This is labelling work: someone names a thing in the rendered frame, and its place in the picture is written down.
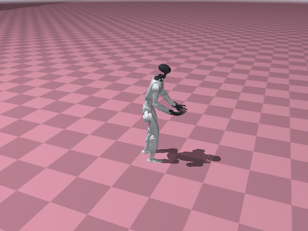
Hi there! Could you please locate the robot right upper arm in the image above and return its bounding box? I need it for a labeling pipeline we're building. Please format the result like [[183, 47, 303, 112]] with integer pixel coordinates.
[[152, 83, 160, 108]]

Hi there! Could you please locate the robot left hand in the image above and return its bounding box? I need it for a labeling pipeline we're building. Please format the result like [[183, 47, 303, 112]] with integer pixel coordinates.
[[173, 102, 187, 113]]

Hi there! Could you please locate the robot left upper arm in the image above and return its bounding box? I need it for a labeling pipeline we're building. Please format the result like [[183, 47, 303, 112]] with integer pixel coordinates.
[[159, 84, 167, 96]]

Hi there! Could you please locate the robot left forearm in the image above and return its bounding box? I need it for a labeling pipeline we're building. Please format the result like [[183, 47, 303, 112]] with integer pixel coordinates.
[[164, 93, 176, 107]]

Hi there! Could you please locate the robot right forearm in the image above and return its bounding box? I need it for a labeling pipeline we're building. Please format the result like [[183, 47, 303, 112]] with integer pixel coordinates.
[[155, 103, 171, 115]]

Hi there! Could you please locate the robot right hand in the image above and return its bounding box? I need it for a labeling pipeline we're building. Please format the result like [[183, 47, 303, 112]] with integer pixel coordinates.
[[169, 110, 184, 116]]

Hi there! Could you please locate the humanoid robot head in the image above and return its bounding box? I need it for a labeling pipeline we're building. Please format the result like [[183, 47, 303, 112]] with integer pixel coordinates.
[[154, 64, 171, 82]]

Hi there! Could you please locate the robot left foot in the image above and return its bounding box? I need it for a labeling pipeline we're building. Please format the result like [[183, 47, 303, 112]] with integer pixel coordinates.
[[141, 149, 150, 154]]

